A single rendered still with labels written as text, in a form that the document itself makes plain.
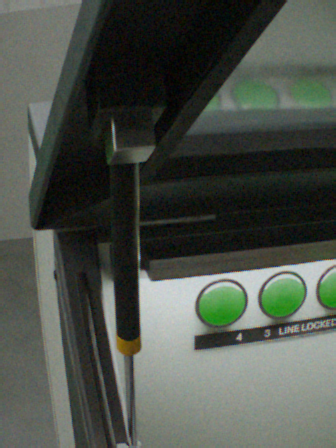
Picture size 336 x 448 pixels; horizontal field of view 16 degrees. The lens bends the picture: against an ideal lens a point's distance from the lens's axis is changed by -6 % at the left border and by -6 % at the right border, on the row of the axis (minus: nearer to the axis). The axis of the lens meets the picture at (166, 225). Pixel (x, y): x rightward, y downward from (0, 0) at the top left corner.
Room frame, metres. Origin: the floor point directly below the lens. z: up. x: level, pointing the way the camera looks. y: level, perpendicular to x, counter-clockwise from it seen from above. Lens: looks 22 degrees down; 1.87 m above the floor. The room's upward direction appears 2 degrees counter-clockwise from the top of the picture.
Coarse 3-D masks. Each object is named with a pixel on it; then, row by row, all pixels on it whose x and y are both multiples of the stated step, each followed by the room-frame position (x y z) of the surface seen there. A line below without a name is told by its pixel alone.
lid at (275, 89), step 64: (128, 0) 0.60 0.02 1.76; (192, 0) 0.61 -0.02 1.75; (256, 0) 0.51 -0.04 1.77; (320, 0) 0.56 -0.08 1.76; (64, 64) 0.67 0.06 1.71; (128, 64) 0.68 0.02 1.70; (192, 64) 0.65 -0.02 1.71; (256, 64) 0.67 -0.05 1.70; (320, 64) 0.68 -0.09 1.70; (64, 128) 0.70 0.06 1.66; (128, 128) 0.67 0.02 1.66; (192, 128) 0.81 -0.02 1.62; (256, 128) 0.83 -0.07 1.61; (320, 128) 0.85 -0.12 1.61; (64, 192) 1.00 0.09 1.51; (192, 192) 0.95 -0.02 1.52; (256, 192) 0.98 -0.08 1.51; (320, 192) 1.02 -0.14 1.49
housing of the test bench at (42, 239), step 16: (32, 112) 1.29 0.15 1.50; (48, 112) 1.28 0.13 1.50; (32, 128) 1.25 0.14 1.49; (32, 144) 1.25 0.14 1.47; (32, 160) 1.26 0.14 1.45; (32, 176) 1.27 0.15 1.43; (288, 208) 1.09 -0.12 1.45; (48, 240) 1.08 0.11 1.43; (48, 256) 1.10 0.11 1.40; (48, 272) 1.13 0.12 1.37; (48, 288) 1.15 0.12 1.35; (48, 304) 1.18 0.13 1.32; (48, 320) 1.20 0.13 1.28; (48, 336) 1.24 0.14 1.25; (48, 352) 1.27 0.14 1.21; (48, 368) 1.30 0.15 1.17; (64, 368) 1.06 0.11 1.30; (64, 384) 1.07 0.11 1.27; (64, 400) 1.11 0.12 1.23; (64, 416) 1.14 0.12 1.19; (64, 432) 1.18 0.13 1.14
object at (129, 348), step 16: (112, 176) 0.73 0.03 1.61; (128, 176) 0.72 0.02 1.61; (112, 192) 0.74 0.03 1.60; (128, 192) 0.73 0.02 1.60; (112, 208) 0.74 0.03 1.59; (128, 208) 0.74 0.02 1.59; (112, 224) 0.75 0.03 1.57; (128, 224) 0.74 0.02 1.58; (112, 240) 0.76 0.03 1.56; (128, 240) 0.75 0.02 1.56; (112, 256) 0.76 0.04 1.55; (128, 256) 0.76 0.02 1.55; (128, 272) 0.76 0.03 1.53; (128, 288) 0.77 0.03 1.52; (128, 304) 0.78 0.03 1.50; (128, 320) 0.78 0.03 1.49; (128, 336) 0.79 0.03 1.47; (128, 352) 0.80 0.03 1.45; (128, 368) 0.82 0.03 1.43; (128, 384) 0.83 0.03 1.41; (128, 400) 0.84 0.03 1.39; (128, 416) 0.85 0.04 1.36; (128, 432) 0.86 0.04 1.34
